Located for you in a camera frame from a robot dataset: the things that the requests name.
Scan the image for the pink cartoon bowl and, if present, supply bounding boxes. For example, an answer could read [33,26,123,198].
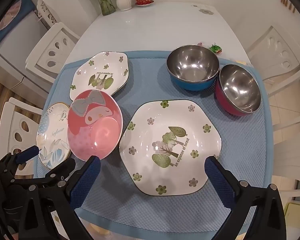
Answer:
[67,89,123,162]

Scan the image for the light blue textured mat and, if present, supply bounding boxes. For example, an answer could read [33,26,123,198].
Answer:
[33,51,274,230]

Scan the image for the blue steel bowl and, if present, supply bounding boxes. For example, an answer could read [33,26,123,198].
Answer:
[166,44,220,92]

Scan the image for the white shelf with items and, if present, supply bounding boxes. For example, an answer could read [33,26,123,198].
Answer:
[35,0,59,28]

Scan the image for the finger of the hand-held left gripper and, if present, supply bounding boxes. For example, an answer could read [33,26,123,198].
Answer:
[0,145,40,178]
[27,158,76,186]

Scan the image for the small hexagonal floral plate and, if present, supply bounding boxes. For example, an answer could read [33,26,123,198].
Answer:
[69,51,129,102]

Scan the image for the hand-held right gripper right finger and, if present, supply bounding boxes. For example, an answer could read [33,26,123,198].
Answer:
[204,155,287,240]

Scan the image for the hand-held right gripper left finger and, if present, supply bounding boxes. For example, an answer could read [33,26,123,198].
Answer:
[19,155,102,240]

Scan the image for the orange wall hooks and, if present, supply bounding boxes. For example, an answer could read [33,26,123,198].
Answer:
[280,0,297,13]

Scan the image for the yellow green box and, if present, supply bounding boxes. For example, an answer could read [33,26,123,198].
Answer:
[284,201,300,221]

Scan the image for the white refrigerator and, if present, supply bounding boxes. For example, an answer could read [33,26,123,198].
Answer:
[0,0,52,94]

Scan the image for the white dining chair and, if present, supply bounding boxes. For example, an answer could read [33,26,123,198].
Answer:
[270,112,300,200]
[25,22,81,84]
[0,97,44,176]
[247,26,300,95]

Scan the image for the red steel bowl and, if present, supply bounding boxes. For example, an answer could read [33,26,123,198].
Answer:
[215,64,262,117]

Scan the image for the blue printed cloth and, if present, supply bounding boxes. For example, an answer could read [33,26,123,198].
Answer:
[0,0,33,53]

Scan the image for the large hexagonal floral plate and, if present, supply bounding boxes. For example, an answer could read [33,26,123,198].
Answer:
[119,100,223,197]

